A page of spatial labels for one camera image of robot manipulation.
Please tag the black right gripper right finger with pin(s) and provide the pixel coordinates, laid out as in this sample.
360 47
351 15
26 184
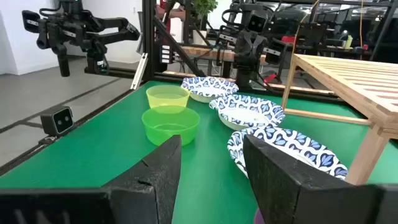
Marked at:
280 186

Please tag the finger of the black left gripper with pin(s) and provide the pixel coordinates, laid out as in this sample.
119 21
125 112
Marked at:
275 51
227 36

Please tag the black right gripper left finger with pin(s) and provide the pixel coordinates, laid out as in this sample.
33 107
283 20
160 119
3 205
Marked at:
149 186

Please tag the pink plastic bowl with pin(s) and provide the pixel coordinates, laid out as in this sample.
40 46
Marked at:
258 217

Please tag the blue patterned paper bowl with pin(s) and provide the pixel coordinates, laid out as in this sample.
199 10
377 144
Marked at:
248 102
298 141
208 84

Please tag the green plastic bowl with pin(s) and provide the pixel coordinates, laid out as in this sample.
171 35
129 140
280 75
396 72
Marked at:
171 130

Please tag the yellow plastic bowl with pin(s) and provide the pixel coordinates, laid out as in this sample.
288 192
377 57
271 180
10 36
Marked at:
168 99

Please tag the wooden slatted shelf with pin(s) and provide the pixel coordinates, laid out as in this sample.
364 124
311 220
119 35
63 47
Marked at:
357 77

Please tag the red clamp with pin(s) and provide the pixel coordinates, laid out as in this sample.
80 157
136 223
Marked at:
270 77

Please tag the wooden workbench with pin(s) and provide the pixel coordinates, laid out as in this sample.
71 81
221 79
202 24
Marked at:
202 53

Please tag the green potted plant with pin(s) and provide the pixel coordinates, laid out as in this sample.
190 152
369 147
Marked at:
203 7

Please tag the black hub with white labels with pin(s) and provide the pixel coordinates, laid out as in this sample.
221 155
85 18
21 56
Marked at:
166 54

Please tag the yellow-green bottle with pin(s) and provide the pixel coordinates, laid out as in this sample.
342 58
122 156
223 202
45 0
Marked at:
349 42

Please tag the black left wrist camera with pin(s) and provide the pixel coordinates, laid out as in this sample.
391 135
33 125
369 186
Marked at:
257 21

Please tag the black aluminium rig frame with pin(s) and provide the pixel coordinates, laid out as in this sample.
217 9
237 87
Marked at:
148 37

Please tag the silver aluminium bracket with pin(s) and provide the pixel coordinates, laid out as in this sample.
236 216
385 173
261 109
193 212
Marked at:
140 70

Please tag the small black stereo camera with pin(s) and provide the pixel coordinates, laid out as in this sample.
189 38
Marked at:
57 119

